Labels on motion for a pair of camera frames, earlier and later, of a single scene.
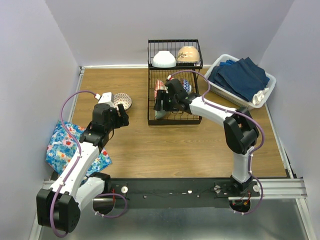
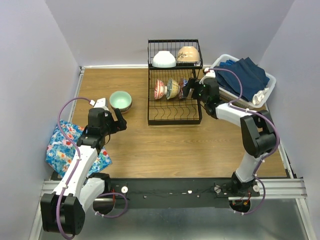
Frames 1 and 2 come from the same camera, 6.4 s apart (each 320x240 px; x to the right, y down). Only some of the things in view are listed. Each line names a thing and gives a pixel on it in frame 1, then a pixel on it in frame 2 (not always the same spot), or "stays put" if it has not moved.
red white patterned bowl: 159,85 stays put
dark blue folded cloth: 242,78 stays put
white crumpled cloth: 259,96 stays put
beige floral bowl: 188,54 stays put
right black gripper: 162,96 → 192,83
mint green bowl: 159,115 → 121,100
